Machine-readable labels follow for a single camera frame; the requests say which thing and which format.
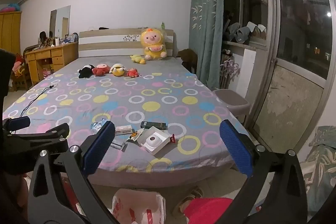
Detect yellow white plush toy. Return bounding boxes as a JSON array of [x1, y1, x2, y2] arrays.
[[109, 63, 126, 77]]

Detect black white plush toy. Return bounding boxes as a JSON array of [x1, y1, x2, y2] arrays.
[[77, 64, 95, 79]]

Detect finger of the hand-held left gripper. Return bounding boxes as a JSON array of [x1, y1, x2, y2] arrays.
[[2, 116, 31, 133], [0, 123, 70, 161]]

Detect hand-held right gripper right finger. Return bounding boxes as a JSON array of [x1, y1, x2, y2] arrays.
[[219, 119, 308, 224]]

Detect yellow wooden wardrobe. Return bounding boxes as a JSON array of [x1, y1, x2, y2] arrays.
[[0, 11, 23, 57]]

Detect white board panel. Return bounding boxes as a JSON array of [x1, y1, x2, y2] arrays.
[[237, 49, 257, 99]]

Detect wall mirror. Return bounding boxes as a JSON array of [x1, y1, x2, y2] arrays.
[[50, 5, 71, 40]]

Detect grey clutter pile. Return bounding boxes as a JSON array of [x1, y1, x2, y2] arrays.
[[226, 21, 267, 44]]

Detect green curtain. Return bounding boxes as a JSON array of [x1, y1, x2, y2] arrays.
[[189, 0, 225, 90]]

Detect small yellow green plush toy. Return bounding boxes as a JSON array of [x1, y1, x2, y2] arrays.
[[130, 54, 147, 65]]

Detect dark green box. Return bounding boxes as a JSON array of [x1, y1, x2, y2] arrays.
[[140, 121, 168, 130]]

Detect white red plastic bag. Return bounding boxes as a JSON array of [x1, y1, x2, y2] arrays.
[[112, 189, 167, 224]]

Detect leaf print cloth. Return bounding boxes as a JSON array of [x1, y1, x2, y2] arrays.
[[299, 126, 336, 215]]

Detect silver clear packet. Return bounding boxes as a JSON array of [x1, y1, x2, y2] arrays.
[[110, 139, 128, 151]]

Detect red white cardboard box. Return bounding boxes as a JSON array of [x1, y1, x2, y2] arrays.
[[115, 126, 134, 135]]

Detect red white plush toy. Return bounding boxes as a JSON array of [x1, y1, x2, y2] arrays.
[[92, 63, 111, 77]]

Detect black cable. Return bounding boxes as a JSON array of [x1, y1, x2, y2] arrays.
[[20, 85, 54, 116]]

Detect beige slipper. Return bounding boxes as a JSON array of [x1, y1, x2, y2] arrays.
[[172, 186, 205, 216]]

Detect white round gadget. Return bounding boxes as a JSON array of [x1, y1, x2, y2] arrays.
[[146, 135, 161, 148]]

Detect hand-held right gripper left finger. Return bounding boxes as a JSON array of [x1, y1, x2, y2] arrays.
[[27, 120, 120, 224]]

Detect red fleece clothing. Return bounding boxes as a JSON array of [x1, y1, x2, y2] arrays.
[[183, 197, 237, 224]]

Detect white orange black packet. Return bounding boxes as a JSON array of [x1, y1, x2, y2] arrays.
[[126, 129, 145, 142]]

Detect circle print bed sheet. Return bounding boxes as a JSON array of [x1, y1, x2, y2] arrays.
[[3, 56, 251, 182]]

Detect red pink plush toy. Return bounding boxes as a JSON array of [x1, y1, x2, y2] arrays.
[[12, 53, 27, 77]]

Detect wooden desk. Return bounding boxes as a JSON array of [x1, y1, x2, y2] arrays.
[[25, 42, 79, 86]]

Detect desk clutter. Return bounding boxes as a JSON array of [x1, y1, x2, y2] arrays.
[[39, 31, 79, 48]]

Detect striped wooden headboard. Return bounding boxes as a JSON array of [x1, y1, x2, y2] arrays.
[[79, 28, 176, 59]]

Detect hanging clothes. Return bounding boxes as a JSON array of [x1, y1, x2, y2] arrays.
[[279, 0, 332, 25]]

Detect large yellow plush toy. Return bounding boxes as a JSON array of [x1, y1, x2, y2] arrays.
[[140, 27, 168, 61]]

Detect aluminium frame window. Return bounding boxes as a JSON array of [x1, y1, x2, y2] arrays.
[[223, 0, 336, 159]]

